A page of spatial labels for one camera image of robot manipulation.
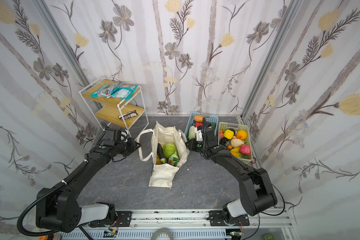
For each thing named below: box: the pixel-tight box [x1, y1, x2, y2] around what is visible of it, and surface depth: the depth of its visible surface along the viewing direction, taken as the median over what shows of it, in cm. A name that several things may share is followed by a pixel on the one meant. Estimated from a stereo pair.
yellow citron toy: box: [223, 129, 235, 140], surface depth 103 cm
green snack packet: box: [168, 151, 180, 167], surface depth 88 cm
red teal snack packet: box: [89, 82, 123, 99], surface depth 84 cm
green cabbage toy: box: [163, 142, 177, 159], surface depth 91 cm
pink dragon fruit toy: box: [239, 144, 251, 155], surface depth 92 cm
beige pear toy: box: [230, 138, 245, 148], surface depth 100 cm
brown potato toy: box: [194, 114, 203, 122], surface depth 113 cm
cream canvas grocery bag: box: [136, 121, 190, 188], surface depth 83 cm
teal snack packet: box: [111, 84, 139, 101], surface depth 83 cm
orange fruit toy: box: [236, 129, 248, 141], surface depth 102 cm
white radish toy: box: [188, 125, 196, 140], surface depth 106 cm
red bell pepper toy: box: [195, 121, 204, 128], surface depth 113 cm
